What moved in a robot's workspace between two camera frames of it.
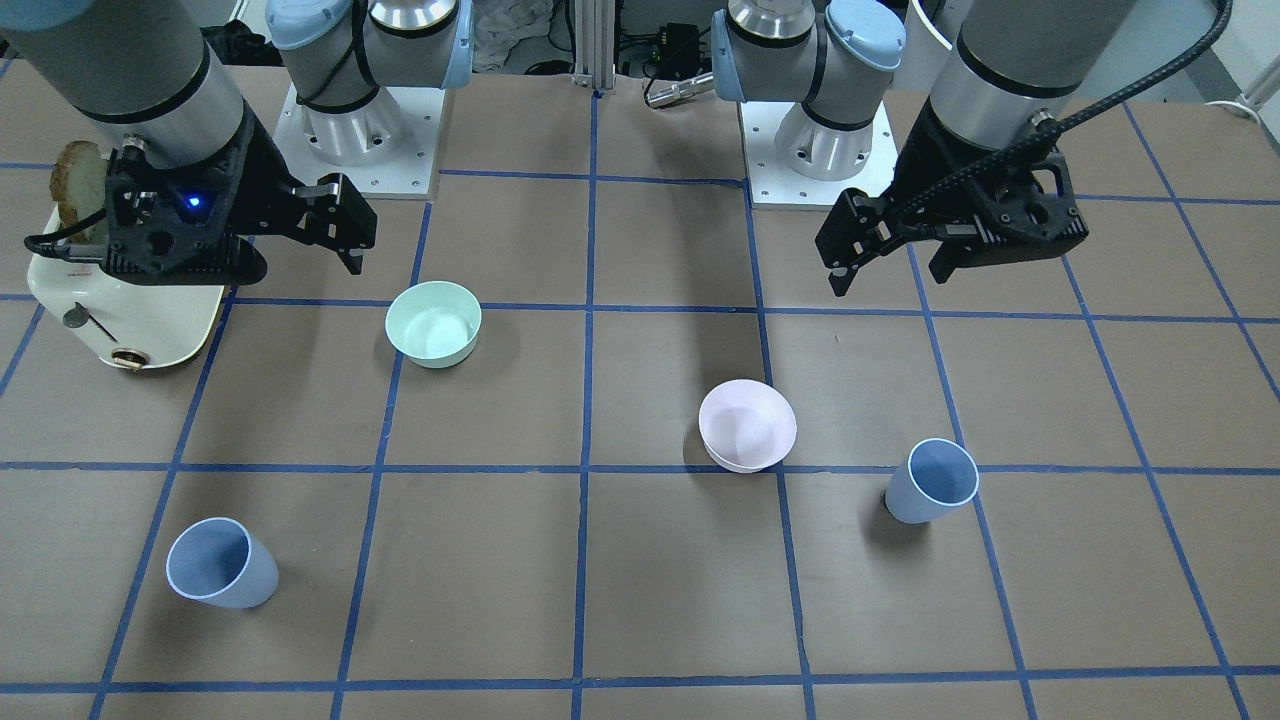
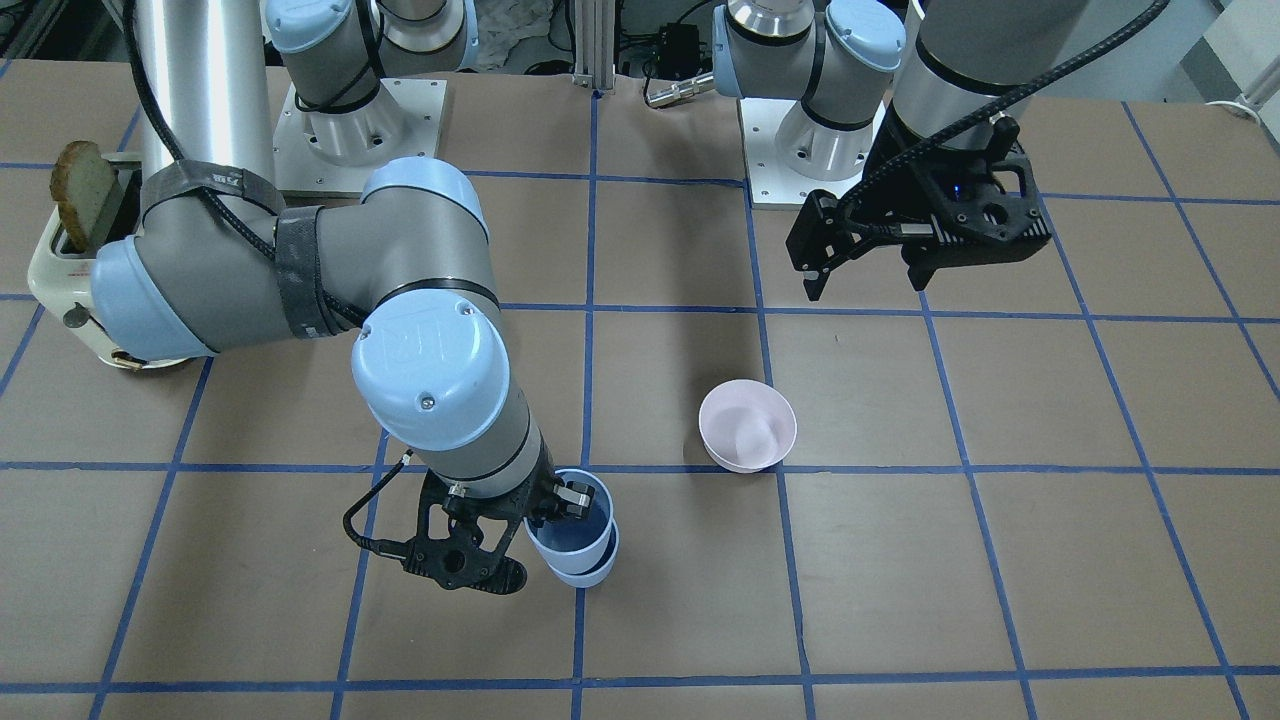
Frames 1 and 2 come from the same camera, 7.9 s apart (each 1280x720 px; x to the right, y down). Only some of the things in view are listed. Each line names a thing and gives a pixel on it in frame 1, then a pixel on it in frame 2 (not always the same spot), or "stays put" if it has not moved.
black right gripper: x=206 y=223 to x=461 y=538
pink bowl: x=747 y=426 stays put
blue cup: x=940 y=475 to x=596 y=576
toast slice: x=77 y=185 stays put
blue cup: x=217 y=562 to x=576 y=545
